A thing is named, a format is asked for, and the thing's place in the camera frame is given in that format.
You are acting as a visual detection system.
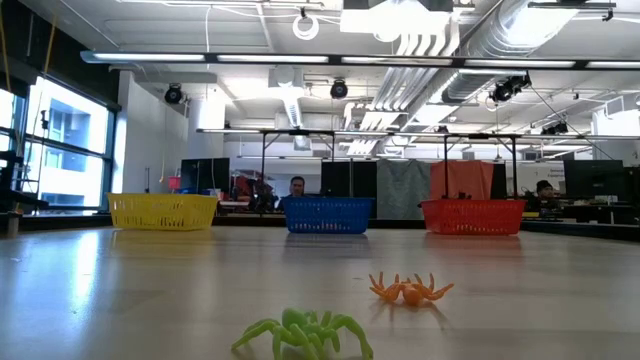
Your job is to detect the orange plastic spider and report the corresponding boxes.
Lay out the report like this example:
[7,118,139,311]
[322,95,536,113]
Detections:
[368,271,455,307]

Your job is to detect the green plastic spider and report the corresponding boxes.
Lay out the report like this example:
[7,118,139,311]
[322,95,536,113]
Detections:
[230,308,375,360]

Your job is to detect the person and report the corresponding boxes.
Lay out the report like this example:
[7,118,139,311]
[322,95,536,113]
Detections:
[276,175,307,211]
[529,179,564,211]

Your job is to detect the black partition panel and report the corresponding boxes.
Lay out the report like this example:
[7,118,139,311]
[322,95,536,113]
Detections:
[321,160,379,220]

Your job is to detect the blue plastic basket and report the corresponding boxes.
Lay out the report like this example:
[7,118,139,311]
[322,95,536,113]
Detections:
[282,196,375,235]

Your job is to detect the grey hanging cloth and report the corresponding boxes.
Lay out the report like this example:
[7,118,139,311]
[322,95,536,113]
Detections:
[376,158,432,221]

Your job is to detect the black monitor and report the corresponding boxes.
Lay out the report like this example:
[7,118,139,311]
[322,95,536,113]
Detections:
[563,159,625,201]
[179,157,231,196]

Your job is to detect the white ribbed ceiling pipes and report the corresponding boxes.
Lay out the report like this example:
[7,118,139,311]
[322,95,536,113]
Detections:
[344,29,461,156]

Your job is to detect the long ceiling light bar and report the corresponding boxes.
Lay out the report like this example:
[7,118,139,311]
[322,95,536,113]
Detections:
[79,49,640,71]

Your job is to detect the orange hanging cloth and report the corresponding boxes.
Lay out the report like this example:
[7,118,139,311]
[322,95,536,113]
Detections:
[429,159,495,201]

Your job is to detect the red plastic basket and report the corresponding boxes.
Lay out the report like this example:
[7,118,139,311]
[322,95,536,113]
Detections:
[420,199,527,236]

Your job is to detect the yellow plastic basket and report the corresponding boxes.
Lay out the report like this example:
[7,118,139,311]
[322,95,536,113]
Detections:
[107,193,220,232]

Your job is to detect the white ceiling light panel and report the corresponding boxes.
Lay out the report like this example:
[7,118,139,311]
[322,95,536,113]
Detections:
[339,0,454,36]

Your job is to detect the white board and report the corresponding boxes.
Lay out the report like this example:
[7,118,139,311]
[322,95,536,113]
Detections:
[519,162,566,191]

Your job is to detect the large window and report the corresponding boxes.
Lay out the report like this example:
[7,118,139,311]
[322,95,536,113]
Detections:
[0,74,119,214]

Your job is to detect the dark background desk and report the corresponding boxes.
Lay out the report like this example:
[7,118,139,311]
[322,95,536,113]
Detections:
[562,197,640,226]

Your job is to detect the black shelf rack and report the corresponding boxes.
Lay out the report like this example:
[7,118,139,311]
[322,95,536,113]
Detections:
[0,149,51,236]

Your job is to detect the black background rig frame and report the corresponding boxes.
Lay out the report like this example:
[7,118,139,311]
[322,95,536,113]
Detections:
[197,127,640,216]

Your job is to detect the white ceiling duct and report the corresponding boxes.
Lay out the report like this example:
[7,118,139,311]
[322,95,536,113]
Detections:
[267,64,306,129]

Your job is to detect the black aluminium table frame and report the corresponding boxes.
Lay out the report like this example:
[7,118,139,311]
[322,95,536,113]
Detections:
[0,212,640,243]

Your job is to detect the white cable coil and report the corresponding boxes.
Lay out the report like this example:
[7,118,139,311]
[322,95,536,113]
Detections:
[292,14,320,42]

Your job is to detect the silver air duct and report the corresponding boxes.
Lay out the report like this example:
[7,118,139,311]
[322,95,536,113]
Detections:
[439,0,584,104]

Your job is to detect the yellow hanging cable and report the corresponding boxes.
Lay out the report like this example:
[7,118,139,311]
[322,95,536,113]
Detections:
[43,17,57,74]

